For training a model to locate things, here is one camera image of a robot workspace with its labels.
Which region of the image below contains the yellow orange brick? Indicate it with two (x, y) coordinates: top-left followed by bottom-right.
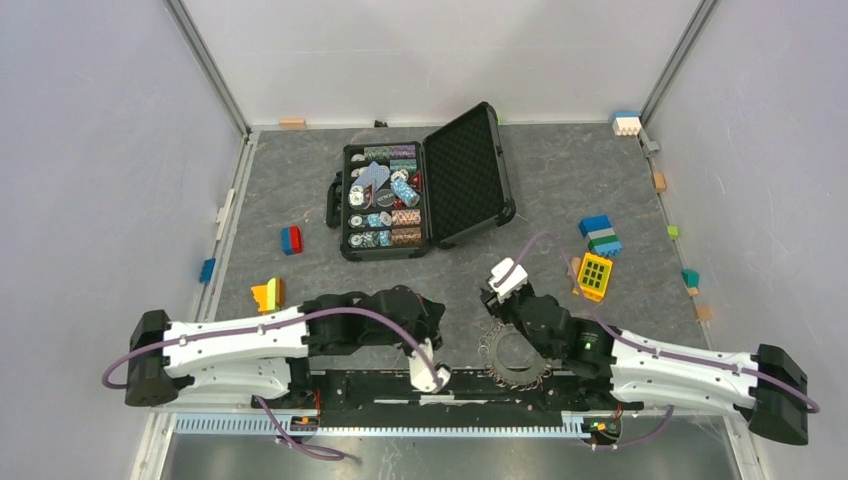
(251, 277), (285, 315)

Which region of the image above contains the tan wooden block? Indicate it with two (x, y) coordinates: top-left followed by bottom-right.
(278, 118), (307, 130)

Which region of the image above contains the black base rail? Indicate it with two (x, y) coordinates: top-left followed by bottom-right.
(265, 369), (644, 428)

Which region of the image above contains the black dealer button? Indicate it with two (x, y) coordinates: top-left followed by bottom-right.
(374, 189), (396, 208)

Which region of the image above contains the teal brick right edge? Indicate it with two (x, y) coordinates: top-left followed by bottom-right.
(681, 268), (700, 288)

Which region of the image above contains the wooden cylinder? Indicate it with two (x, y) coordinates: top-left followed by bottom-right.
(570, 257), (582, 277)

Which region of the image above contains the tan block right edge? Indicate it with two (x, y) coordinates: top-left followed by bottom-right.
(695, 304), (713, 323)

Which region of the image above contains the red blue brick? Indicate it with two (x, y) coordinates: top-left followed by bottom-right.
(280, 225), (303, 256)

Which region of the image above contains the large ring of keyrings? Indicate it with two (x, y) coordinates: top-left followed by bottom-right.
(476, 325), (555, 391)

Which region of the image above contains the black poker chip case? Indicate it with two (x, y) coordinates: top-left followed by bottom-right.
(326, 102), (516, 261)

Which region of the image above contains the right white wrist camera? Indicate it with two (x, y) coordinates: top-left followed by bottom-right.
(487, 257), (529, 303)

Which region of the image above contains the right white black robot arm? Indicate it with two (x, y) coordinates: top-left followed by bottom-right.
(480, 284), (810, 446)

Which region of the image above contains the blue brick on left rail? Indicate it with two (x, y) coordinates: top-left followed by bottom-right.
(198, 257), (216, 285)

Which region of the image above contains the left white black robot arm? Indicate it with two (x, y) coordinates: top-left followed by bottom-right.
(102, 286), (451, 408)

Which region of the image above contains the white blue corner brick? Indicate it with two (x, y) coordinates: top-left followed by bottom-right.
(612, 111), (642, 136)

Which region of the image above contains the blue green brick stack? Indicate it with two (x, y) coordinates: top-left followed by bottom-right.
(578, 215), (623, 258)

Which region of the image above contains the orange block right edge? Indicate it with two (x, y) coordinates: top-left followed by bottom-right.
(652, 172), (667, 194)

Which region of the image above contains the yellow window brick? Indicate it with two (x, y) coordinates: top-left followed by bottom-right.
(572, 252), (613, 302)

